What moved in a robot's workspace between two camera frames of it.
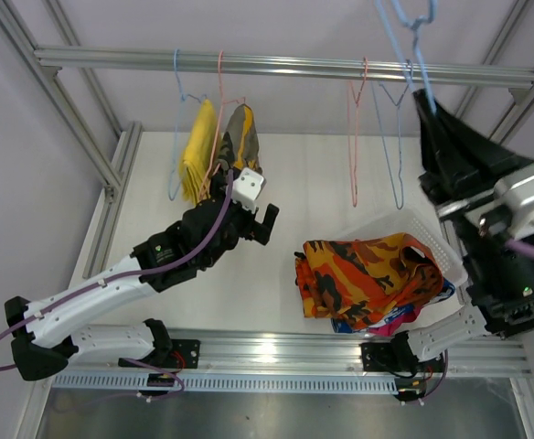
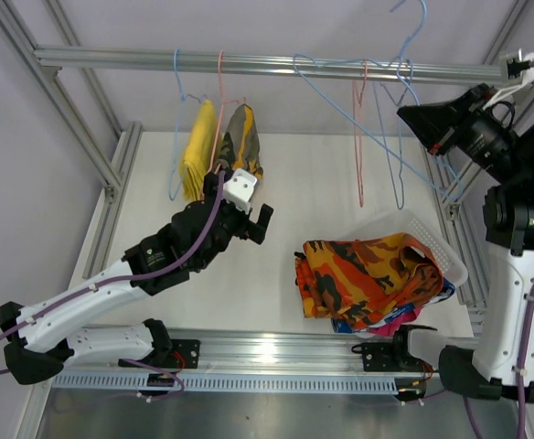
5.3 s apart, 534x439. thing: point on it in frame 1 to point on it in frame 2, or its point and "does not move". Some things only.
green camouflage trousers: (240, 143) does not move
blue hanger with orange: (415, 27) to (304, 58)
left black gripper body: (240, 223) does not move
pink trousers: (388, 329) does not move
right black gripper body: (449, 205) to (482, 137)
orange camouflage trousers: (361, 280) does not move
